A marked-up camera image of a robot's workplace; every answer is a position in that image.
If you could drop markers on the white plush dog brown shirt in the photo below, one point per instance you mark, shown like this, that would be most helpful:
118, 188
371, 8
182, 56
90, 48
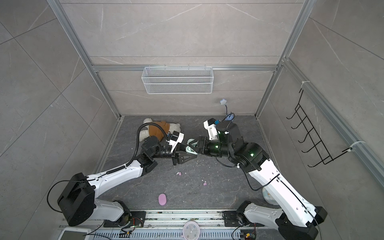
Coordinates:
151, 130

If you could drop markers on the black wall hook rack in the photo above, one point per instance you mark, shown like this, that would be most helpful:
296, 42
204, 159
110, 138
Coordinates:
313, 136

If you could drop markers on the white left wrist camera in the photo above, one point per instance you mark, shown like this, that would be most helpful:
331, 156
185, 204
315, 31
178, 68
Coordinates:
175, 138

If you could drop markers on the white tablet device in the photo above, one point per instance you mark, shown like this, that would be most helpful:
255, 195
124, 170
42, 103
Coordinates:
71, 233

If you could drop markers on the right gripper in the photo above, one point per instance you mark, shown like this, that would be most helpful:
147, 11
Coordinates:
202, 145

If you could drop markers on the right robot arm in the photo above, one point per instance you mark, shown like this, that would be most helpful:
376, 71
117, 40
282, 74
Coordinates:
296, 218

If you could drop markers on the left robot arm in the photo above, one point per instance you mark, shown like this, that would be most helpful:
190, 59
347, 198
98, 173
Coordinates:
80, 201

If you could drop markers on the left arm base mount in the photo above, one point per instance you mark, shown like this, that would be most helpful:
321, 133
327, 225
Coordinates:
135, 218

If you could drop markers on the mint green charging case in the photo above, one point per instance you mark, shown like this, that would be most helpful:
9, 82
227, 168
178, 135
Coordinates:
192, 143

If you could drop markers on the white wire wall basket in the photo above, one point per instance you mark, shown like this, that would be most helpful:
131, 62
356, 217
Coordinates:
178, 80

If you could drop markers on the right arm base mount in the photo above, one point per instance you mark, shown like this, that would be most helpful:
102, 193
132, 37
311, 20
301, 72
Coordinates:
234, 219

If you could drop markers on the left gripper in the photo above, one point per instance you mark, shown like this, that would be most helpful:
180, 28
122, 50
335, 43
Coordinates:
177, 156

